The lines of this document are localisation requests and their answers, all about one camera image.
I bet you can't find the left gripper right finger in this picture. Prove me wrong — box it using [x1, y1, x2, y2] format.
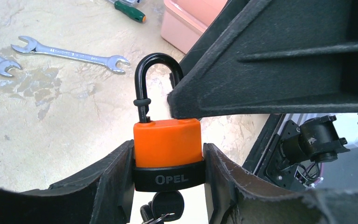
[203, 143, 358, 224]

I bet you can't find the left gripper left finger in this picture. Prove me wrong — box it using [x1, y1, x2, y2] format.
[0, 140, 134, 224]

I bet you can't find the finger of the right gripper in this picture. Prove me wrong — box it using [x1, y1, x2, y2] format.
[167, 0, 358, 119]
[180, 0, 272, 76]

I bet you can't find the black key bunch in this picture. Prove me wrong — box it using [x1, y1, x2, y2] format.
[140, 191, 185, 224]

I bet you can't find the orange black padlock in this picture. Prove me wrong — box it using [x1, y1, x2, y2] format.
[133, 53, 206, 192]

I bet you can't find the pink plastic toolbox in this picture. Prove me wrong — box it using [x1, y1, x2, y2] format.
[161, 0, 228, 54]

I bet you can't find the large silver wrench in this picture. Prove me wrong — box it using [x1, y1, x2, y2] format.
[11, 35, 130, 74]

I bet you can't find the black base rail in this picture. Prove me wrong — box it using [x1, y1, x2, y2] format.
[242, 114, 306, 192]

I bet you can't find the green handle screwdriver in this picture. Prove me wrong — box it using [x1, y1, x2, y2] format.
[110, 0, 146, 23]

